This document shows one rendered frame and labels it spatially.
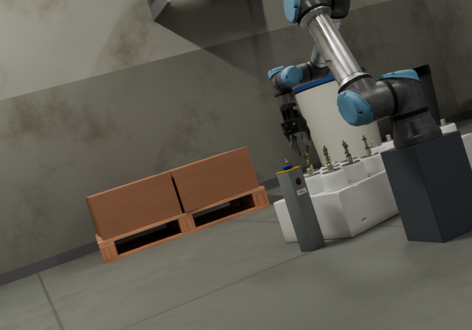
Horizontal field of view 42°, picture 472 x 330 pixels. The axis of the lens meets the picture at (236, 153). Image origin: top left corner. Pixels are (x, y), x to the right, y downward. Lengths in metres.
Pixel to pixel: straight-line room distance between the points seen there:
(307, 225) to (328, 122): 2.44
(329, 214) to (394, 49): 3.83
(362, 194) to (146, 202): 1.89
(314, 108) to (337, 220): 2.42
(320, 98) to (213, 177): 1.13
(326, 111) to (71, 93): 1.96
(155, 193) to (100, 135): 1.10
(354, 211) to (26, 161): 3.05
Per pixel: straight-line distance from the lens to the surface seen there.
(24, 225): 4.88
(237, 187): 4.11
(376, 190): 2.51
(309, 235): 2.35
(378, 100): 1.92
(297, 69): 2.39
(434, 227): 1.97
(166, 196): 4.02
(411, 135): 1.98
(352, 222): 2.39
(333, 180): 2.41
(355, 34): 5.92
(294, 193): 2.33
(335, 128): 4.72
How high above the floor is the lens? 0.48
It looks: 1 degrees down
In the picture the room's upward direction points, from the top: 18 degrees counter-clockwise
